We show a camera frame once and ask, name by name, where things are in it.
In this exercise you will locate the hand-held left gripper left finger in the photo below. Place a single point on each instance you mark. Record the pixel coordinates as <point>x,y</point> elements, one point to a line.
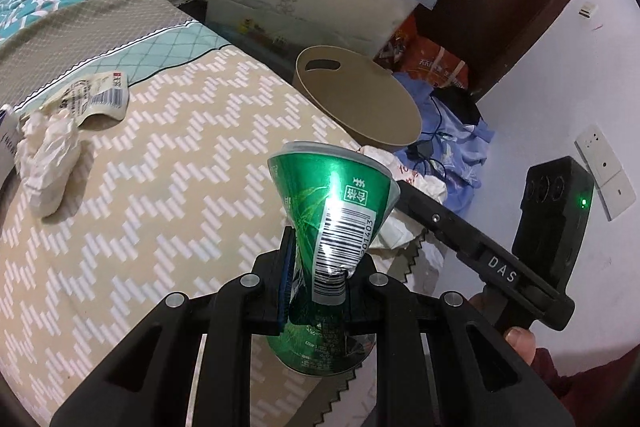
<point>287,287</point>

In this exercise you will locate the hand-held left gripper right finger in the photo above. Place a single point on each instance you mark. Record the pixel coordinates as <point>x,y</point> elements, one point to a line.
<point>367,304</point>

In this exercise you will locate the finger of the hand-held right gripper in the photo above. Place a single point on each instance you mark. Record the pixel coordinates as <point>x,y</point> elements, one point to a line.
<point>430,217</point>

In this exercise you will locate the crushed green drink can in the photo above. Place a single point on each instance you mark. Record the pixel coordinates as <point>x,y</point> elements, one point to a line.
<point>310,207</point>

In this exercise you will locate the round tan wastebasket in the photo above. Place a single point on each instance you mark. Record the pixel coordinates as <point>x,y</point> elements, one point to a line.
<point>360,102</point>

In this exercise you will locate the white label wrapper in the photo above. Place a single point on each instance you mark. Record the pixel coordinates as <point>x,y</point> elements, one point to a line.
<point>95,94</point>

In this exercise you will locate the white tissue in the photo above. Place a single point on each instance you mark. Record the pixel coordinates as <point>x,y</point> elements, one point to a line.
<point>47,157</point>

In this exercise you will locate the person's right forearm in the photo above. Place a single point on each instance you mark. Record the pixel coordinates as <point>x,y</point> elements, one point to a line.
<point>590,392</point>

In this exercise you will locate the person's right hand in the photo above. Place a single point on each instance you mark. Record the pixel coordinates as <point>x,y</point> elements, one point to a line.
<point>520,342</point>

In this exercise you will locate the crumpled white paper bag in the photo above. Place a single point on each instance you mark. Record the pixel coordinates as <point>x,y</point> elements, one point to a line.
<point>425,187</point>

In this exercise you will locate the blue cloth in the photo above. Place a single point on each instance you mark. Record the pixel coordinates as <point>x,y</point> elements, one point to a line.
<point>465,167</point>

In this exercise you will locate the black charger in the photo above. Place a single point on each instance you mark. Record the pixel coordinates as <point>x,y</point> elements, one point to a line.
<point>419,151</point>

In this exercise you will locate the black cloth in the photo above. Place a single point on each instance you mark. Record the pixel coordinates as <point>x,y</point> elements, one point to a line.
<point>457,104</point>

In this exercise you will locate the beige zigzag bed cover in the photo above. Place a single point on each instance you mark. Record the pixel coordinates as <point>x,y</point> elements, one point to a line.
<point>175,182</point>

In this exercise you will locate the orange snack bag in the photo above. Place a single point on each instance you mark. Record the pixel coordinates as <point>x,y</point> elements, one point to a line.
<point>440,62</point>
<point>400,37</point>

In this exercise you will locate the white wall socket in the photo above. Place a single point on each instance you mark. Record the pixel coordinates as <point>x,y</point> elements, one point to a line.
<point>605,172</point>

